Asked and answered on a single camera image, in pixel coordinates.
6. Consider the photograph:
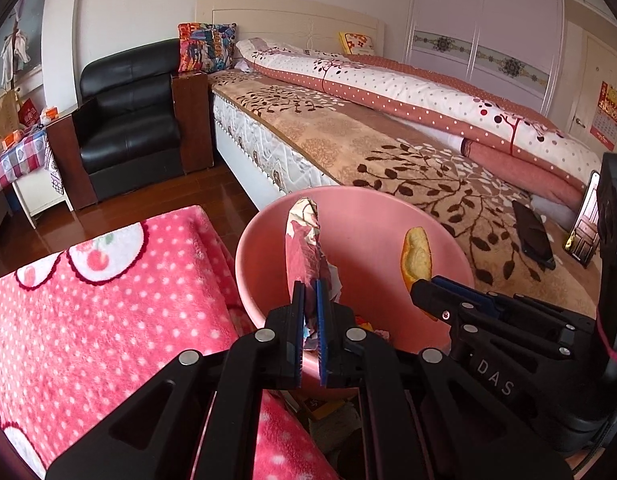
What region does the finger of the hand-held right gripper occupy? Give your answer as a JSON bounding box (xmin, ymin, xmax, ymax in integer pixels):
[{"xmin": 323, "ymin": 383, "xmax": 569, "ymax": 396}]
[
  {"xmin": 410, "ymin": 279, "xmax": 574, "ymax": 361},
  {"xmin": 431, "ymin": 275, "xmax": 589, "ymax": 333}
]

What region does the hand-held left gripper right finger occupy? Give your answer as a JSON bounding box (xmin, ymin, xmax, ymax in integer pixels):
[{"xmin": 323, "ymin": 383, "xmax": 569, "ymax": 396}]
[{"xmin": 315, "ymin": 280, "xmax": 572, "ymax": 480}]

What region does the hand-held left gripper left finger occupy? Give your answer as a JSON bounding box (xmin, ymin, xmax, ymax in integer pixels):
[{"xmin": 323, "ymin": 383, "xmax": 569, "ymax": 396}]
[{"xmin": 46, "ymin": 281, "xmax": 306, "ymax": 480}]

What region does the floral paper wrapper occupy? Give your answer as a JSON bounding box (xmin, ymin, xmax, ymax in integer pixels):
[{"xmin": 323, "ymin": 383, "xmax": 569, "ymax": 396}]
[{"xmin": 284, "ymin": 197, "xmax": 339, "ymax": 351}]

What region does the pink plastic bucket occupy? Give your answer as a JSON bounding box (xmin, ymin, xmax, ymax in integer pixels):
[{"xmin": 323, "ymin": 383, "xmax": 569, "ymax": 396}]
[{"xmin": 235, "ymin": 186, "xmax": 475, "ymax": 402}]

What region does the black smartphone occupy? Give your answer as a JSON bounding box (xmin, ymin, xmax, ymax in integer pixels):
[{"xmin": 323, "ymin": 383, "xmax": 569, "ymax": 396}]
[{"xmin": 511, "ymin": 200, "xmax": 557, "ymax": 271}]

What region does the white quilted mattress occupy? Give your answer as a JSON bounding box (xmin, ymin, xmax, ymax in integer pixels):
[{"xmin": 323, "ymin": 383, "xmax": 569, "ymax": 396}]
[{"xmin": 211, "ymin": 95, "xmax": 339, "ymax": 211}]

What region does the bed with floral bedding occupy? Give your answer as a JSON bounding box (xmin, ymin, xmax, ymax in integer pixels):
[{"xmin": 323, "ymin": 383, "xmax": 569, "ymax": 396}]
[{"xmin": 208, "ymin": 70, "xmax": 604, "ymax": 311}]

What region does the pink white floral quilt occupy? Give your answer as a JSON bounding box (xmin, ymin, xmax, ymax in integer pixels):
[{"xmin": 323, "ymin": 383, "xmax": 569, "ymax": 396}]
[{"xmin": 236, "ymin": 37, "xmax": 602, "ymax": 211}]

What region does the white door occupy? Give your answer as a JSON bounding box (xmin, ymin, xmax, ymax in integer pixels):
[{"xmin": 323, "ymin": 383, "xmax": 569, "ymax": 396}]
[{"xmin": 563, "ymin": 5, "xmax": 617, "ymax": 151}]

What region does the black leather armchair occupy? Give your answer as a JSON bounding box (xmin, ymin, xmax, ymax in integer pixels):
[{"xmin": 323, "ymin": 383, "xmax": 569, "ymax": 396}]
[{"xmin": 46, "ymin": 40, "xmax": 214, "ymax": 211}]

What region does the yellow floral pillow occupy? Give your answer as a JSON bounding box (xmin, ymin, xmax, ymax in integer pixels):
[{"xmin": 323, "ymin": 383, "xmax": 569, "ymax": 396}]
[{"xmin": 339, "ymin": 31, "xmax": 376, "ymax": 56}]

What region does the white wardrobe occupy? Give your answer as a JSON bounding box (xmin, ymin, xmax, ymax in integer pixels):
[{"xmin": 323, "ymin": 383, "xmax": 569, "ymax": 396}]
[{"xmin": 403, "ymin": 0, "xmax": 564, "ymax": 116}]

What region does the colourful patterned pillow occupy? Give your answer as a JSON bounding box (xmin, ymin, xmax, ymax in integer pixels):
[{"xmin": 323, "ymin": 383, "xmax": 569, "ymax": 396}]
[{"xmin": 177, "ymin": 22, "xmax": 238, "ymax": 73}]

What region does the white desk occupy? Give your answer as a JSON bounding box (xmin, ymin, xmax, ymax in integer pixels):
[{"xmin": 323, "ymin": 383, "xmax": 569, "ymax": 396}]
[{"xmin": 0, "ymin": 162, "xmax": 74, "ymax": 253}]

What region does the cream bed headboard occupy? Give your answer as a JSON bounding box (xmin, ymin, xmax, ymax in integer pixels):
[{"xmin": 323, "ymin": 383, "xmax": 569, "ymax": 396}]
[{"xmin": 196, "ymin": 0, "xmax": 387, "ymax": 56}]

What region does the red paper bag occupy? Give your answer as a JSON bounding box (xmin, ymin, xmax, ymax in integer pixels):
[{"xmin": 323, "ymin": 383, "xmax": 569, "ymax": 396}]
[{"xmin": 18, "ymin": 99, "xmax": 42, "ymax": 128}]

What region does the brown paper bag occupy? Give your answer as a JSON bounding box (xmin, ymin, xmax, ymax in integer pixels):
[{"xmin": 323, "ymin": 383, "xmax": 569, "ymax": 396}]
[{"xmin": 0, "ymin": 91, "xmax": 20, "ymax": 157}]

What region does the white garment on coat rack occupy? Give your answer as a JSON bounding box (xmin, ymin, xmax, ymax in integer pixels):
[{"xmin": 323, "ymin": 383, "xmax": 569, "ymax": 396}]
[{"xmin": 1, "ymin": 25, "xmax": 32, "ymax": 86}]

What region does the red wall calendar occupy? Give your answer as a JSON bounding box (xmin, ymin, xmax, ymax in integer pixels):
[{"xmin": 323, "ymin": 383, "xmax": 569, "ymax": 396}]
[{"xmin": 590, "ymin": 81, "xmax": 617, "ymax": 151}]

